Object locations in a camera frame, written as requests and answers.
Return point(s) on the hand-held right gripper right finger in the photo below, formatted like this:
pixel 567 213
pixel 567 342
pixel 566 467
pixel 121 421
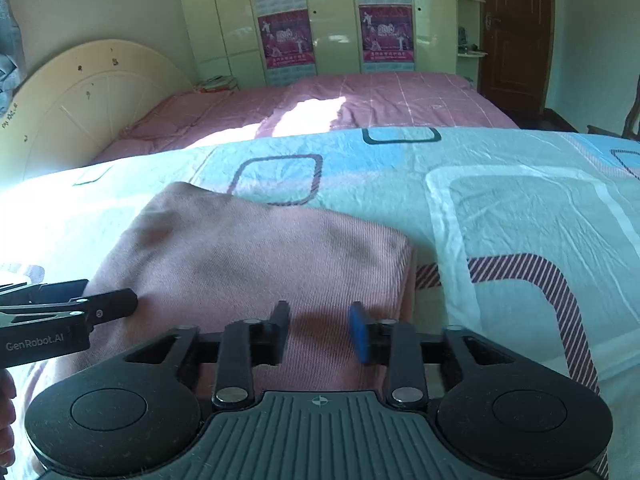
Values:
pixel 360 332

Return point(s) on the cream wardrobe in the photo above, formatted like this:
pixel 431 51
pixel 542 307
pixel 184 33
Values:
pixel 330 20

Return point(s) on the dark brown door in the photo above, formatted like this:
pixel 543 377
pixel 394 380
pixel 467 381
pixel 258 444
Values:
pixel 515 35

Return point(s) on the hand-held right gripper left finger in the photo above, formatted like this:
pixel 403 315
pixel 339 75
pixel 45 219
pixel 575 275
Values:
pixel 280 332

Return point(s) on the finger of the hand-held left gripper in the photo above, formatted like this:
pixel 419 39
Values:
pixel 62 290
pixel 112 305

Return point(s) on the cream corner shelf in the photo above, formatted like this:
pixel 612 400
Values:
pixel 467 55

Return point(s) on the blue patterned bedsheet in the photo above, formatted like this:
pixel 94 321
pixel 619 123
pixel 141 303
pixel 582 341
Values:
pixel 500 210

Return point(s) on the person's left hand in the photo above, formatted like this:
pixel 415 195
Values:
pixel 5 410

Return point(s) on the hanging grey cloth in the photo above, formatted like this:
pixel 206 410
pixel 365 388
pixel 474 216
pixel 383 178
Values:
pixel 10 45

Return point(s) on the cream wooden headboard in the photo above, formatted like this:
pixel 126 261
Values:
pixel 75 110

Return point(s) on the pink bed cover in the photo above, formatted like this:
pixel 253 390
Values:
pixel 400 100

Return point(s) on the pink sweater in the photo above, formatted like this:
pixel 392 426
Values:
pixel 250 260

